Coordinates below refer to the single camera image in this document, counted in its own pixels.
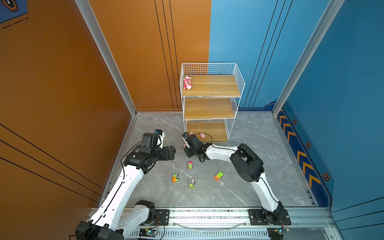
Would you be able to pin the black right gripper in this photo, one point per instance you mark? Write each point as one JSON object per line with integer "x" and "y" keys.
{"x": 186, "y": 150}

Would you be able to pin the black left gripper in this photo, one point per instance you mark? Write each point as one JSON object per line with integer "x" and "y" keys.
{"x": 165, "y": 155}

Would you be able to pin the white wire wooden shelf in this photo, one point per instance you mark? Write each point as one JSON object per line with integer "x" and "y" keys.
{"x": 212, "y": 104}

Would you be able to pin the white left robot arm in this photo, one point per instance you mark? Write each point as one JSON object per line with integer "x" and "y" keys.
{"x": 107, "y": 223}

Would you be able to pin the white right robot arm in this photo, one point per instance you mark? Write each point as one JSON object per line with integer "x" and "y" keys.
{"x": 250, "y": 168}

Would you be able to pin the orange green toy car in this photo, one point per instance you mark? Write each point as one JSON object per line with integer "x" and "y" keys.
{"x": 175, "y": 177}

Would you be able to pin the green orange toy truck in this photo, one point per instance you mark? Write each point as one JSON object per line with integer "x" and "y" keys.
{"x": 218, "y": 176}

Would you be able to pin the green grey toy truck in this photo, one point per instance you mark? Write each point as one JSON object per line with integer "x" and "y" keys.
{"x": 192, "y": 183}

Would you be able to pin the pink bear toy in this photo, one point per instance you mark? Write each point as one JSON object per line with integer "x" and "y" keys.
{"x": 187, "y": 83}

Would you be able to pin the left green circuit board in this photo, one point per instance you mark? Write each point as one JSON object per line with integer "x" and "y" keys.
{"x": 148, "y": 234}

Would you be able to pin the green circuit board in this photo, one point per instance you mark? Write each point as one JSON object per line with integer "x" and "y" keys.
{"x": 148, "y": 234}
{"x": 282, "y": 230}

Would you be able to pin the right green circuit board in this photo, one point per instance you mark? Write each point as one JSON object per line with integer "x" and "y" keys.
{"x": 282, "y": 230}

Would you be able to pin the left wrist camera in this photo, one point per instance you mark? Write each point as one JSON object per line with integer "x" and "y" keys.
{"x": 160, "y": 135}

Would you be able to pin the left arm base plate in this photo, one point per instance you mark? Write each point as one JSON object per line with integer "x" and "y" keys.
{"x": 158, "y": 215}

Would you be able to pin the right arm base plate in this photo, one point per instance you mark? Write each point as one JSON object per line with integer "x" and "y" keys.
{"x": 259, "y": 217}

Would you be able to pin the aluminium front rail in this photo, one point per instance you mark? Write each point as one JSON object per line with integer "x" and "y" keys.
{"x": 234, "y": 223}

